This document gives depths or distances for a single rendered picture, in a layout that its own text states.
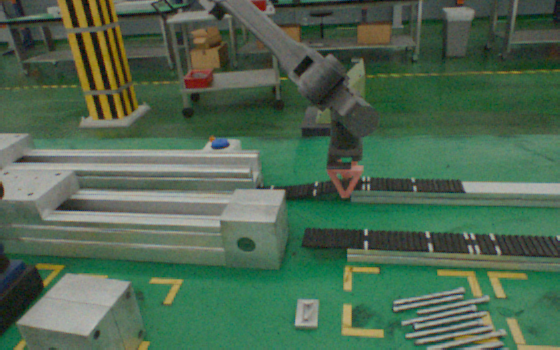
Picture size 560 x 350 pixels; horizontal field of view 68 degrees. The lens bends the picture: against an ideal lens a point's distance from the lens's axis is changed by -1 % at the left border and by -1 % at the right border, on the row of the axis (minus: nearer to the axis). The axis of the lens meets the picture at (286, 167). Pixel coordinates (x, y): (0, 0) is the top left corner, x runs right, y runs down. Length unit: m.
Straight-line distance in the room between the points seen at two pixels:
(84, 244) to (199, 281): 0.23
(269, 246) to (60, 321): 0.30
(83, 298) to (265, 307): 0.25
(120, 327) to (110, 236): 0.23
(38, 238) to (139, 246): 0.20
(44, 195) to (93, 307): 0.31
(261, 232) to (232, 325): 0.14
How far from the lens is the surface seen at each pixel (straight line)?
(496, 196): 0.90
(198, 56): 5.90
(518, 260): 0.75
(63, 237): 0.85
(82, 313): 0.58
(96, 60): 4.07
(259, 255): 0.70
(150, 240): 0.75
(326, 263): 0.72
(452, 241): 0.73
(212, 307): 0.67
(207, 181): 0.88
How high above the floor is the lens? 1.23
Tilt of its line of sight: 26 degrees down
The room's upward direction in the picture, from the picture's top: 5 degrees counter-clockwise
